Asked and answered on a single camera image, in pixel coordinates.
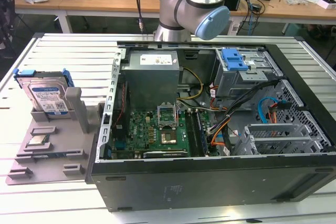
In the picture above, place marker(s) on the hard disk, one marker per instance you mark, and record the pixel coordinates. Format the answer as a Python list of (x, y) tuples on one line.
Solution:
[(44, 93)]

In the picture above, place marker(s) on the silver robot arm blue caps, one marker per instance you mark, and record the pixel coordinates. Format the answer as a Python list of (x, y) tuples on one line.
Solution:
[(189, 9)]

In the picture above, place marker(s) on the metal disk bay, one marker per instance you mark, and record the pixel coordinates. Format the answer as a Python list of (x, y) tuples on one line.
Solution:
[(275, 134)]

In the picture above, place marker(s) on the grey power supply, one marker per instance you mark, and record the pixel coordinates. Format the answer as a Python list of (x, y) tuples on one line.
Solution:
[(149, 82)]

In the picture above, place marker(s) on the black RAM slot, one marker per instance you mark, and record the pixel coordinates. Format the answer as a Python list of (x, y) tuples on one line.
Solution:
[(191, 129)]

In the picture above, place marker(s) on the CPU socket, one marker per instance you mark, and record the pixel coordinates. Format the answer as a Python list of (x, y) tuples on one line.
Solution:
[(168, 138)]

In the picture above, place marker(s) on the green motherboard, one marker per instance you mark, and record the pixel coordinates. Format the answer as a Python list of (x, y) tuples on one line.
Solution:
[(141, 129)]

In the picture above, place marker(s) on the black case fan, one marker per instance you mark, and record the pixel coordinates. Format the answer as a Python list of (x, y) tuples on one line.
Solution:
[(122, 108)]

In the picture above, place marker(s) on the RAM stick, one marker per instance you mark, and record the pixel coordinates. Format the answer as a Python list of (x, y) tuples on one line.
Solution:
[(202, 132)]

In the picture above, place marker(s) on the black graphics card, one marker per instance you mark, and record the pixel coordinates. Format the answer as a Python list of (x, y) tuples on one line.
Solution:
[(162, 154)]

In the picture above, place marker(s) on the grey metal drive cage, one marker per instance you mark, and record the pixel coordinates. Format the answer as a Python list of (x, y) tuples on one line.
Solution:
[(236, 82)]

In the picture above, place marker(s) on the blue plastic latch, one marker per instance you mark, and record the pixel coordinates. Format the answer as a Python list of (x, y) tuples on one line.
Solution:
[(233, 60)]

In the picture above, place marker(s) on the black PC case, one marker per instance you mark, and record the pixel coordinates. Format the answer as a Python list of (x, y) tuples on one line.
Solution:
[(210, 187)]

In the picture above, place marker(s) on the long wooden desk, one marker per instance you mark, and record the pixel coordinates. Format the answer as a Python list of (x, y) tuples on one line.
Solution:
[(99, 1)]

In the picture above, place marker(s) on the grey parts rack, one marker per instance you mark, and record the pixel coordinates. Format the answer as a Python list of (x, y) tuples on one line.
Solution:
[(52, 161)]

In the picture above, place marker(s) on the silver CPU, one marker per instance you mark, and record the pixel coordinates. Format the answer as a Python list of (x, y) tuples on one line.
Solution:
[(38, 140)]

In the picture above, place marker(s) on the white box black inlay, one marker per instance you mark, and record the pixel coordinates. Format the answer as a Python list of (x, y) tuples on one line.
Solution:
[(326, 2)]

